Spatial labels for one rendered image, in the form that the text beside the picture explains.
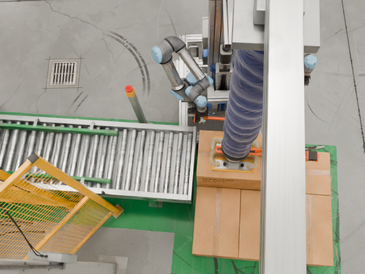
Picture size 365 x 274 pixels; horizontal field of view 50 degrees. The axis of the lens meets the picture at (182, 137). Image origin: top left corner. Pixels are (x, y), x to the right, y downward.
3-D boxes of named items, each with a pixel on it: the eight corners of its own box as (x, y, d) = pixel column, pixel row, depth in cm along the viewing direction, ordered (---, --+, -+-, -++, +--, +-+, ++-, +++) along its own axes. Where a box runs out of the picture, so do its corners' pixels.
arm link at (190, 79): (203, 84, 320) (203, 76, 307) (192, 94, 318) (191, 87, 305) (194, 74, 323) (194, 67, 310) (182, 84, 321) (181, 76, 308)
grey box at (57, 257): (46, 260, 250) (26, 259, 222) (48, 251, 251) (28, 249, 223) (76, 262, 248) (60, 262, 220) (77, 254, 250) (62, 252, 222)
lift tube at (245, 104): (222, 144, 255) (240, 38, 136) (224, 110, 262) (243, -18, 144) (258, 146, 253) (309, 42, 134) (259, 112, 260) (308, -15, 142)
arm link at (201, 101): (201, 92, 286) (209, 100, 283) (201, 98, 296) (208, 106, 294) (193, 98, 284) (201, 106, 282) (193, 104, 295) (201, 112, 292)
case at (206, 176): (196, 185, 354) (196, 176, 316) (200, 143, 366) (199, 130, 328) (263, 190, 349) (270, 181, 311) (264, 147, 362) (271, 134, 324)
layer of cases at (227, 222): (193, 255, 373) (192, 253, 335) (200, 155, 404) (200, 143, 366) (320, 266, 364) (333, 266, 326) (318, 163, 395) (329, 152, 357)
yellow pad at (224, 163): (212, 170, 316) (212, 168, 312) (212, 158, 320) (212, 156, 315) (253, 173, 314) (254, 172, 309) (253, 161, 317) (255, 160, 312)
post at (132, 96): (142, 131, 431) (125, 93, 336) (143, 125, 433) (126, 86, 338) (148, 131, 431) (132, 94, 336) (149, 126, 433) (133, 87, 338)
